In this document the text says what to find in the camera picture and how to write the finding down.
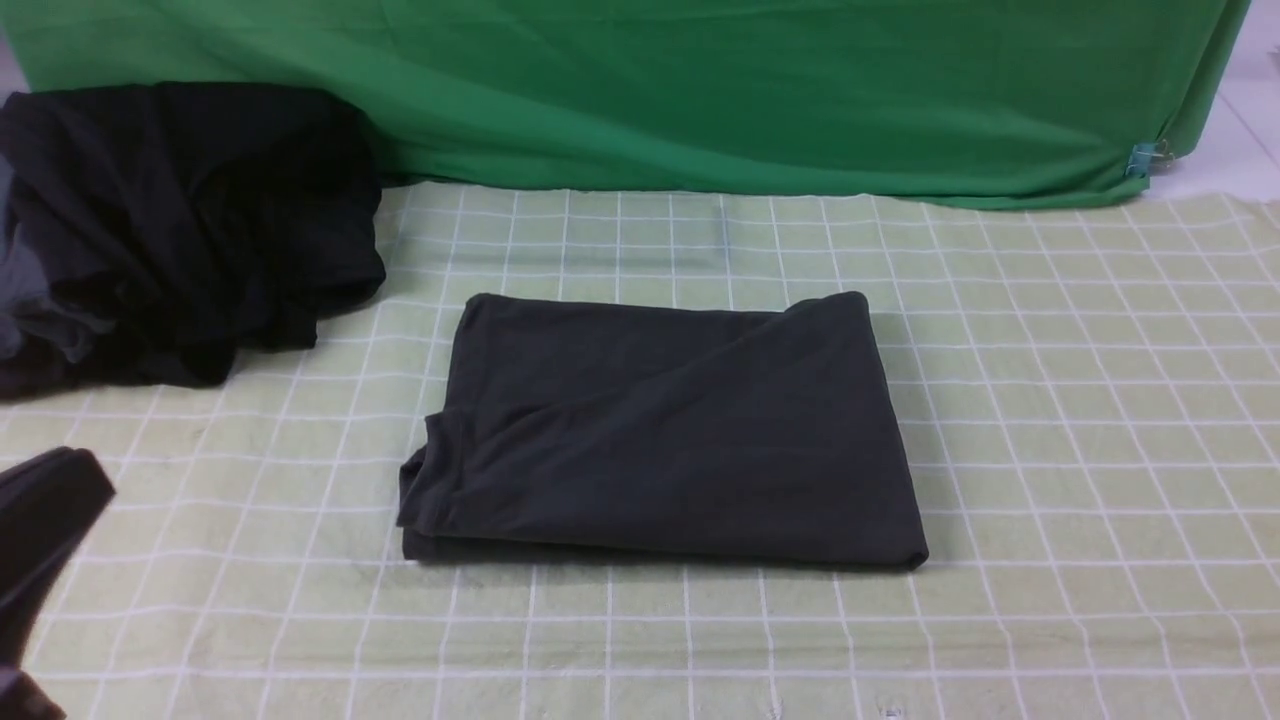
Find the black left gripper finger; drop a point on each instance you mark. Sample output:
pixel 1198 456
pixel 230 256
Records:
pixel 22 699
pixel 49 503

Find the gray long-sleeve top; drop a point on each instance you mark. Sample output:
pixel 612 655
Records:
pixel 577 432

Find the pile of dark clothes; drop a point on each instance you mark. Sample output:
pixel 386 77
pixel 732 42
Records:
pixel 151 232

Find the light green grid tablecloth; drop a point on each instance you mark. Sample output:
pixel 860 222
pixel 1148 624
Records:
pixel 1089 399

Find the green backdrop cloth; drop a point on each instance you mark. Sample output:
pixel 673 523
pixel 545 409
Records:
pixel 990 105

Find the teal binder clip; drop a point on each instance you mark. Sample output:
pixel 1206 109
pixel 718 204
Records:
pixel 1150 159

